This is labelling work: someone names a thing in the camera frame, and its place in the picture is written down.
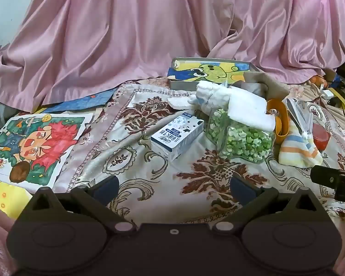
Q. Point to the grey sock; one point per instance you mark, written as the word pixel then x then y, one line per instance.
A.
pixel 247 87

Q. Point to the cartoon bear drawing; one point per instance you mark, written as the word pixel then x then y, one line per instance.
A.
pixel 207 70

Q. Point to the white washcloth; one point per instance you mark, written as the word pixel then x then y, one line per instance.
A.
pixel 250 110

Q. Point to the white charger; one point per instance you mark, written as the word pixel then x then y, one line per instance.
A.
pixel 329 94

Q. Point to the pink fleece cloth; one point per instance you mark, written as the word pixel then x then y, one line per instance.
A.
pixel 0 235

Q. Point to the white blue milk carton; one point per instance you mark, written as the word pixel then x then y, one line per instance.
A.
pixel 176 136

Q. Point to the grey tray box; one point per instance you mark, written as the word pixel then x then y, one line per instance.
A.
pixel 181 85

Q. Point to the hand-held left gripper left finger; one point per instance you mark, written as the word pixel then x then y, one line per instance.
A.
pixel 105 186

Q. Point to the red plastic cup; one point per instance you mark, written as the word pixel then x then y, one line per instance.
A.
pixel 321 138

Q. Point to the floral patterned blanket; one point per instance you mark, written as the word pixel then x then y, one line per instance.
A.
pixel 161 184

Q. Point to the pastel striped towel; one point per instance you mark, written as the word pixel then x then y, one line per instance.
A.
pixel 299 149

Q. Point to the red-haired cartoon drawing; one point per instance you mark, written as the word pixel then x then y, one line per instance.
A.
pixel 46 146

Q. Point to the clear plastic bag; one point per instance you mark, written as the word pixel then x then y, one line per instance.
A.
pixel 300 118

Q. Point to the brown cardboard piece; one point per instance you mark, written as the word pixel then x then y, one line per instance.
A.
pixel 330 75

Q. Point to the white knit sock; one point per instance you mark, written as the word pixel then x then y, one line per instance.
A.
pixel 211 95

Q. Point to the pink satin sheet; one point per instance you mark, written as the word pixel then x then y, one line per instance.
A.
pixel 132 34

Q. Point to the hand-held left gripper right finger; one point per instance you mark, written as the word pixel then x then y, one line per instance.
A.
pixel 241 188

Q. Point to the blue drawing paper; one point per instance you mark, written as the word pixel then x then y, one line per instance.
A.
pixel 83 100

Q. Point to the white terry towel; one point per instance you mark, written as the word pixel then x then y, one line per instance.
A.
pixel 179 103

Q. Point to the grey-brown cloth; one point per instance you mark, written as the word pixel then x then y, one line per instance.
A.
pixel 271 84

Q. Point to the clear jar of green stars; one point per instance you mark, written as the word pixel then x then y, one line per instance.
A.
pixel 241 143

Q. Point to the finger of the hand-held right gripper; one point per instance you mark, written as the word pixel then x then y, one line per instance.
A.
pixel 323 175

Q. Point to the beige cloth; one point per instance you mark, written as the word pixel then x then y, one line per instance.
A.
pixel 310 95

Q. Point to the yellow drawing paper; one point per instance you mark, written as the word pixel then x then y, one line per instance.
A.
pixel 5 197

